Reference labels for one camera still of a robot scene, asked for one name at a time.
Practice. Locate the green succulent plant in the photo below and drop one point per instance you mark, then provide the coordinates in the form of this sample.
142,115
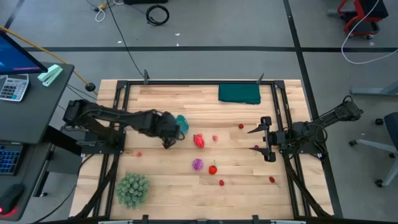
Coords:
132,190

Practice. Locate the black computer mouse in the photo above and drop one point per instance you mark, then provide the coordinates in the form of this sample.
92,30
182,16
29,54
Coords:
11,197

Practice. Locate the black metal table frame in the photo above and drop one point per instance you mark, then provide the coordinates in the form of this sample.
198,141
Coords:
199,82

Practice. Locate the computer monitor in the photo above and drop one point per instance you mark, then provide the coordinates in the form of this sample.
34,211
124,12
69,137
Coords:
15,59

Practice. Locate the teal tupperware container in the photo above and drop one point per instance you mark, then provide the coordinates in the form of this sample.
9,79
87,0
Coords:
184,124

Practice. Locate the grey calculator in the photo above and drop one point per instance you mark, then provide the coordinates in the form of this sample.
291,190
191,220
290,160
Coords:
14,88

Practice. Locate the purple spiky fruit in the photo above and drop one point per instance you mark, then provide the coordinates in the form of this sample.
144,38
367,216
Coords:
197,164

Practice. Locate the large red dragon fruit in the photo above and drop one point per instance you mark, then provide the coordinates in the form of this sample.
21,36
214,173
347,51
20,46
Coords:
199,141

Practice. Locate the backlit black keyboard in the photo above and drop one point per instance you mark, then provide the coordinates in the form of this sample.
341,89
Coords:
8,160

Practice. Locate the small red strawberry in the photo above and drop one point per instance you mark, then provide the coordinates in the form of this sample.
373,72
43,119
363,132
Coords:
221,182

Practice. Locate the red and black cart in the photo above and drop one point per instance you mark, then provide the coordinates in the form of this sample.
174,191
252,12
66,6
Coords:
362,14

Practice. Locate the red strawberry with green stem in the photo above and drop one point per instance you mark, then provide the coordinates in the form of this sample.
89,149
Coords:
212,170

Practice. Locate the folded green towel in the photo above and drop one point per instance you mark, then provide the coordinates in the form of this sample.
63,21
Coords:
239,93

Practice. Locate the grey metal table foot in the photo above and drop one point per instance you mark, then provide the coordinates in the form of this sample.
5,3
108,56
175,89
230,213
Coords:
373,91

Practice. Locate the office chair with white base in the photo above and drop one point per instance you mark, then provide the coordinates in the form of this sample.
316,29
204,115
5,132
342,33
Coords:
391,130

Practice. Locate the black desk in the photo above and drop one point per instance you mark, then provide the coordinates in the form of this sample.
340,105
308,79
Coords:
37,109

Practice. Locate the black box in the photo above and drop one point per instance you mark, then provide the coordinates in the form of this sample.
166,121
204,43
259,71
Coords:
144,1

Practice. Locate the red cherry with stem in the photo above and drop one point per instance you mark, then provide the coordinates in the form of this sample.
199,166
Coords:
272,179

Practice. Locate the mint green stapler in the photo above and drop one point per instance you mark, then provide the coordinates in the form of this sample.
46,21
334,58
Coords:
49,75

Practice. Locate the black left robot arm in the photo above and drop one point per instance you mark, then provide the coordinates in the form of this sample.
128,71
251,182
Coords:
124,118

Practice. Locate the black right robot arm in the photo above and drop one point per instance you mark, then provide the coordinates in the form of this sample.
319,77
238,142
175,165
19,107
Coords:
335,113

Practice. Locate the small pink berry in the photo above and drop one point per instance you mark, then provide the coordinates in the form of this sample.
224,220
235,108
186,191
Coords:
215,138

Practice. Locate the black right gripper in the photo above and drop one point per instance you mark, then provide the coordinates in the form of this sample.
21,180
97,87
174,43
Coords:
269,140

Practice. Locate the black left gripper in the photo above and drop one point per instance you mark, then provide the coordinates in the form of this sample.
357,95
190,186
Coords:
164,126

